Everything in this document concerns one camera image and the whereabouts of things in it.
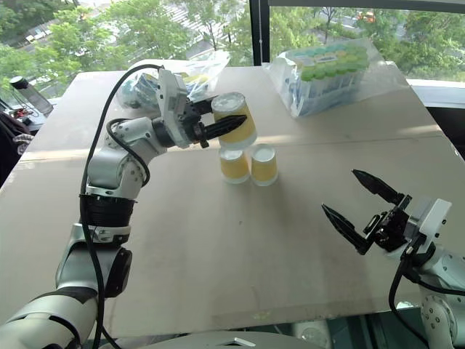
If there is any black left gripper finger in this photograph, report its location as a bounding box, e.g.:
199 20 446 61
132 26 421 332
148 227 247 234
192 95 219 115
199 115 249 141

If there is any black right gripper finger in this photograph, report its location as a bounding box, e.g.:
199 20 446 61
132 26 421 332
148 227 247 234
320 203 376 256
351 169 411 209

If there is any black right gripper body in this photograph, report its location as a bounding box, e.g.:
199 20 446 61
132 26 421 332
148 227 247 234
363 195 413 254

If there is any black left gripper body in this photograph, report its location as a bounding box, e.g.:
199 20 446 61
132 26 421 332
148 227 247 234
181 100 211 149

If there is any yellow paper cup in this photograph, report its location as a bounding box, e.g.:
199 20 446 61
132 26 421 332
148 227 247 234
251 143 280 188
211 92 259 150
219 148 251 185

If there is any clear bag with blue packs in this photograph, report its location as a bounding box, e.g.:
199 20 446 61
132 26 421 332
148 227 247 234
118 50 233 111

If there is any green capped tube pack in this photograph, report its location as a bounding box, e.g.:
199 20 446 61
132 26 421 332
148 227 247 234
289 42 371 111

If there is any clear bottle with black cap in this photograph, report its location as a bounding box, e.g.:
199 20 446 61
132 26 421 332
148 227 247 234
9 75 55 117

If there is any dark cloth bundle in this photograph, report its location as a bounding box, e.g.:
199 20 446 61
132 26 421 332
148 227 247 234
0 108 36 192

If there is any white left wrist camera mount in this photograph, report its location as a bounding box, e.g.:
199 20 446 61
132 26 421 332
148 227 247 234
156 68 193 149

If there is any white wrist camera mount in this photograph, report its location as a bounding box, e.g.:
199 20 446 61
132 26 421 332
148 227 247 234
156 68 193 149
405 198 453 256

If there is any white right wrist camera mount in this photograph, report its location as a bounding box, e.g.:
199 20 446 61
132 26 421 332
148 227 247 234
405 198 453 256

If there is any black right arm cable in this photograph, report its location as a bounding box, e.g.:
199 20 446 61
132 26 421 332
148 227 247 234
387 248 435 349

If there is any short black left arm cable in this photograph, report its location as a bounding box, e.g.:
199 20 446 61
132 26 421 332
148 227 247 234
106 118 151 187

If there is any black window frame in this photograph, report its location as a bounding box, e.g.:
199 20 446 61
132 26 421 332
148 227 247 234
248 0 465 68

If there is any long black left arm cable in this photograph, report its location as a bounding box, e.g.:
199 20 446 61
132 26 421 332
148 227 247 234
79 64 165 349

